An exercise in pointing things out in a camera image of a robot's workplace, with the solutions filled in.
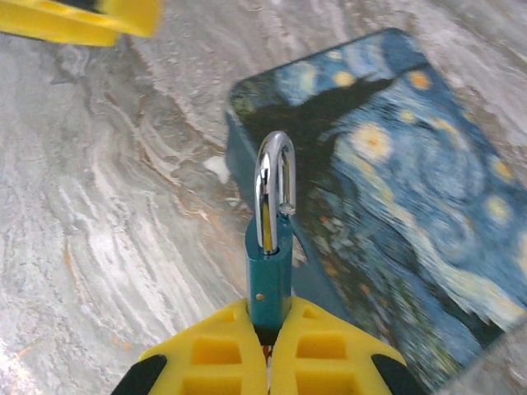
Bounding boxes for starry night print box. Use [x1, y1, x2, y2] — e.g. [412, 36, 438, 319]
[224, 26, 527, 393]

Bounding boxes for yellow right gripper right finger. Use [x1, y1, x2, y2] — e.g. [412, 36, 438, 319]
[268, 295, 430, 395]

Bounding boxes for teal padlock with chrome shackle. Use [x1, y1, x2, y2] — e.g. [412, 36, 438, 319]
[244, 130, 298, 347]

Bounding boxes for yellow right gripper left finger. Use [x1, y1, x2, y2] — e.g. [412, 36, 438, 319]
[110, 298, 269, 395]

